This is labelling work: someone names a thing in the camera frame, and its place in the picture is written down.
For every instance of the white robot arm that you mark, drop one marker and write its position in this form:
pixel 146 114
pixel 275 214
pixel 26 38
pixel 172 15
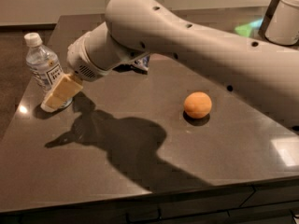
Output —
pixel 264 75

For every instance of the black drawer handle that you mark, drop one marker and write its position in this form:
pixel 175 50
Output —
pixel 144 217

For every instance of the clear plastic water bottle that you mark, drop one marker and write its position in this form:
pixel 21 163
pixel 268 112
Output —
pixel 43 63

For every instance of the white cylindrical container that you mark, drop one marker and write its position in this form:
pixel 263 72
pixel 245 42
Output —
pixel 283 29

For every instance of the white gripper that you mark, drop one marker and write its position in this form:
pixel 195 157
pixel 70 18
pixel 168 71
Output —
pixel 78 61

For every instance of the orange fruit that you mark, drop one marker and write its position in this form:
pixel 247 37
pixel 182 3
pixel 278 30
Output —
pixel 197 105

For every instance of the blue chip bag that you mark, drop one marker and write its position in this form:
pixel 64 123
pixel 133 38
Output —
pixel 142 63

